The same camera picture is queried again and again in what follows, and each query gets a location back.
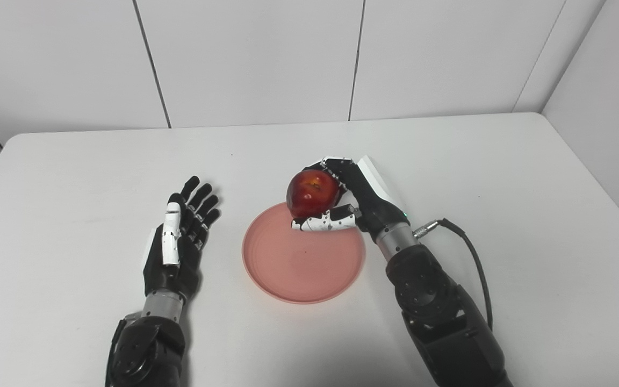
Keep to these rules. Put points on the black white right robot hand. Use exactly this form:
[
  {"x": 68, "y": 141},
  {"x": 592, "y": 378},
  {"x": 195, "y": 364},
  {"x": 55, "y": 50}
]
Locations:
[{"x": 366, "y": 199}]

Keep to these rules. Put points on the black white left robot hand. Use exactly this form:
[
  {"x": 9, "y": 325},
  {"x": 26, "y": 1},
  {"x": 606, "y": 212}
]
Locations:
[{"x": 183, "y": 263}]

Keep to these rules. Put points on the red apple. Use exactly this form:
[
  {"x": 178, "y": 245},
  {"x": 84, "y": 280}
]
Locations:
[{"x": 312, "y": 193}]

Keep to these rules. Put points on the pink round plate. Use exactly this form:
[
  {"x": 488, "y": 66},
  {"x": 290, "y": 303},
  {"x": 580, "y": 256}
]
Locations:
[{"x": 304, "y": 263}]

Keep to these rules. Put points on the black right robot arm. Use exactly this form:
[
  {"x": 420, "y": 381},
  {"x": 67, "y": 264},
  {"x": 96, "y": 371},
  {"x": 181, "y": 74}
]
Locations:
[{"x": 438, "y": 312}]

